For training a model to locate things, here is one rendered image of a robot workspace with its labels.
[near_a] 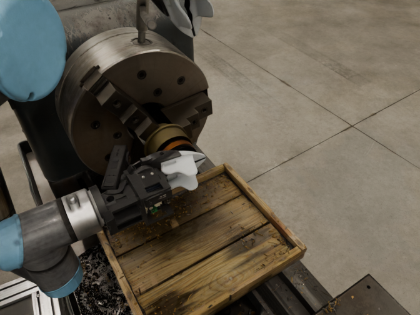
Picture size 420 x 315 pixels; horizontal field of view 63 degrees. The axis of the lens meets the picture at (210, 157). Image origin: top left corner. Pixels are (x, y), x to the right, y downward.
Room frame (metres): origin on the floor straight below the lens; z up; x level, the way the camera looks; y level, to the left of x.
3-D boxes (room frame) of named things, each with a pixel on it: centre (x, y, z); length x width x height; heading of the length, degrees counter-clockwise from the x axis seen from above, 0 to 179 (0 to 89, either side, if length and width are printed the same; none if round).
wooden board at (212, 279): (0.42, 0.03, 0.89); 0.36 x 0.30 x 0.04; 122
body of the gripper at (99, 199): (0.37, 0.13, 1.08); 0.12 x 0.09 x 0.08; 121
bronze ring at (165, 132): (0.50, 0.08, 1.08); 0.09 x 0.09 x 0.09; 32
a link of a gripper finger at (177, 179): (0.43, 0.04, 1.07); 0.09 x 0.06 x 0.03; 121
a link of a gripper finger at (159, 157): (0.43, 0.09, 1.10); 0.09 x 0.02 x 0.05; 121
